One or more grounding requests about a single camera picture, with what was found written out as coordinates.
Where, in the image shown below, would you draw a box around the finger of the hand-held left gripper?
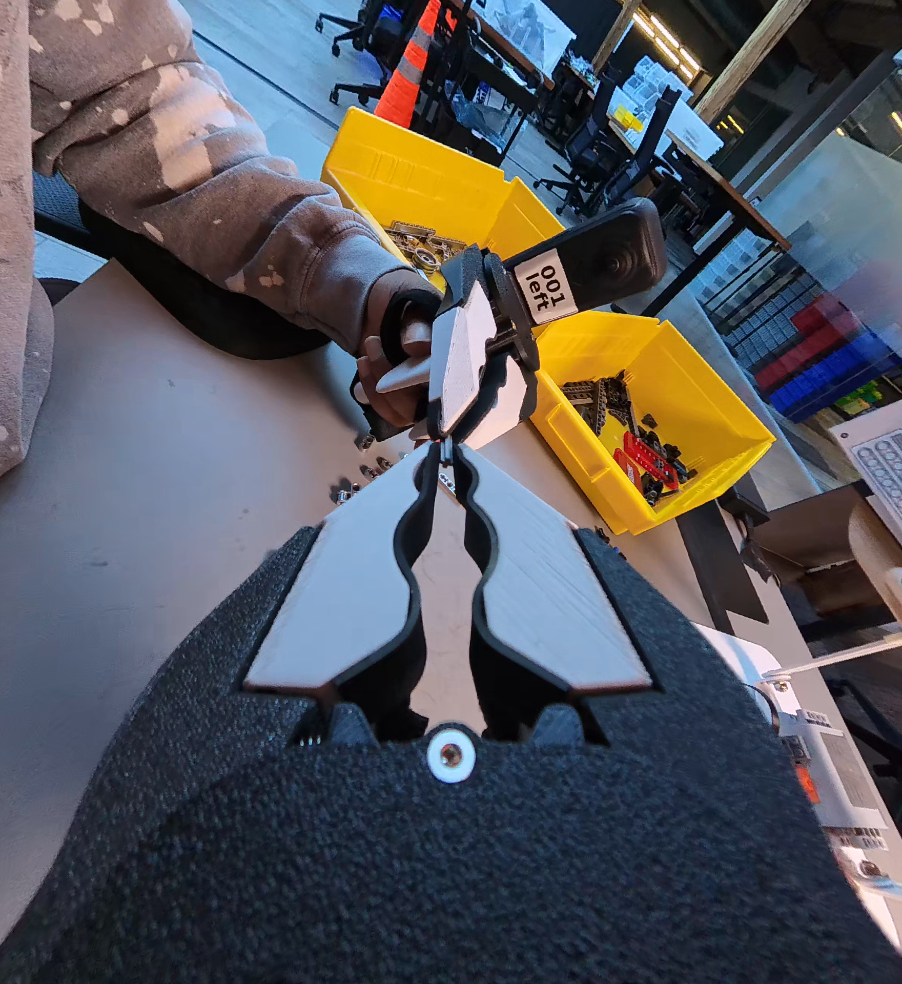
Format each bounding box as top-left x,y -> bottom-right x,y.
426,279 -> 500,441
461,357 -> 540,452

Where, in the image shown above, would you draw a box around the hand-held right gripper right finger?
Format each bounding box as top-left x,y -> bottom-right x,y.
451,444 -> 654,743

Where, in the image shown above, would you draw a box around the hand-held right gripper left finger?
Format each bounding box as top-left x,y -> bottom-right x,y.
243,442 -> 443,743

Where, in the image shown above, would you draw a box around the yellow bin with red panels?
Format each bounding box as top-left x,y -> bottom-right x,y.
528,310 -> 776,537

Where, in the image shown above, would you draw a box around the person's left forearm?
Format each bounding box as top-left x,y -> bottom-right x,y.
28,0 -> 420,356

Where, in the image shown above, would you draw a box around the grey desk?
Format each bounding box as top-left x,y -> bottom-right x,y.
0,257 -> 902,977

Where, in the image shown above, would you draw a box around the person's left hand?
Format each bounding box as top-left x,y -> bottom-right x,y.
355,271 -> 440,429

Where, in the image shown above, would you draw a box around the heap of dark building pieces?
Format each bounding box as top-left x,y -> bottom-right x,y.
559,371 -> 698,508

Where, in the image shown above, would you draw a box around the black office chair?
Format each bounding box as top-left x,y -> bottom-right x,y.
315,0 -> 409,106
534,85 -> 684,221

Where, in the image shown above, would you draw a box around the scattered chrome beams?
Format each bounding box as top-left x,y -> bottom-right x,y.
330,432 -> 458,506

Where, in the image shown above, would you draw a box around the wooden top table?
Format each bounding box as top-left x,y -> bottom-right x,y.
612,123 -> 794,318

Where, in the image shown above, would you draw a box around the stack of grey crates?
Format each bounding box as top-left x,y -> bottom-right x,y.
699,231 -> 830,364

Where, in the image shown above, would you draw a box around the stack of white boxes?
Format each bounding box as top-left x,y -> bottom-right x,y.
608,57 -> 726,160

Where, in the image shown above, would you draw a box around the black power adapter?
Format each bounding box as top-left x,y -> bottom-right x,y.
719,484 -> 771,531

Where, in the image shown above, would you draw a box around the stack of red crates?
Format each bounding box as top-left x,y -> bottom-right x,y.
753,294 -> 861,395

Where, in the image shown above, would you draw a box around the blue crate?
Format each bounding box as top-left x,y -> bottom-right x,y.
768,331 -> 902,422

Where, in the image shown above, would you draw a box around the black mesh pad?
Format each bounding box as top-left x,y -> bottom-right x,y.
78,200 -> 333,361

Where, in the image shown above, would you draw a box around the orange traffic cone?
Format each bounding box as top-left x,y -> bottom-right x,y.
374,0 -> 444,130

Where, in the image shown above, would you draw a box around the wooden book stand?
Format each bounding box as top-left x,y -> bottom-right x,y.
689,500 -> 902,948

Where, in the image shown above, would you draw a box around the grey battery box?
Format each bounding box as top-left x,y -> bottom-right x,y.
774,692 -> 890,850

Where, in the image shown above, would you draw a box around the black adapter cable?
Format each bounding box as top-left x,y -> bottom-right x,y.
739,530 -> 775,585

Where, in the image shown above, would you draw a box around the black wire rack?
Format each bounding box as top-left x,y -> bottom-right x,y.
411,0 -> 546,166

